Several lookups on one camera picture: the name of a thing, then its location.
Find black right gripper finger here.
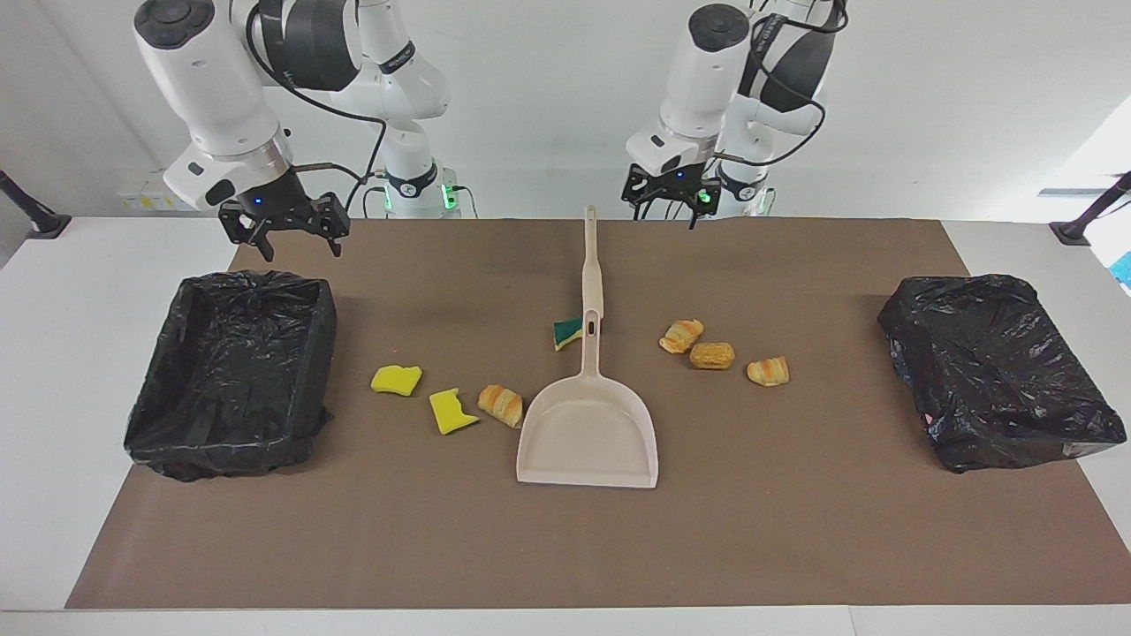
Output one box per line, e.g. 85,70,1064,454
310,192,352,259
219,202,276,263

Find beige brush black bristles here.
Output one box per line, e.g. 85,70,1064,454
581,205,605,321

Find pale pastry piece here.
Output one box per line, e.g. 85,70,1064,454
659,319,706,355

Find beige plastic dustpan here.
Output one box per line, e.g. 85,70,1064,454
516,311,659,489

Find open bin with black bag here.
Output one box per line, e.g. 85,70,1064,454
124,270,338,482

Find bin wrapped in black bag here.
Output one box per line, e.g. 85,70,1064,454
877,274,1127,473

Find notched yellow sponge piece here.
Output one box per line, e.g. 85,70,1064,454
429,388,481,436

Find large striped croissant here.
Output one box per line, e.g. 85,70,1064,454
477,384,524,429

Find brown table mat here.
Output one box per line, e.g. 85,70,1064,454
65,218,1131,610

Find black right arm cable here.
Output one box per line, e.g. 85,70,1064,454
246,0,388,213

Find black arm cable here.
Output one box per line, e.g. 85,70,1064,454
246,0,388,213
714,0,851,169

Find white wall box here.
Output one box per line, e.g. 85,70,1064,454
118,175,191,211

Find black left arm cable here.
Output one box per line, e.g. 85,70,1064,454
714,0,851,169

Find black camera stand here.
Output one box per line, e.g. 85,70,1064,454
0,170,72,239
1050,172,1131,246

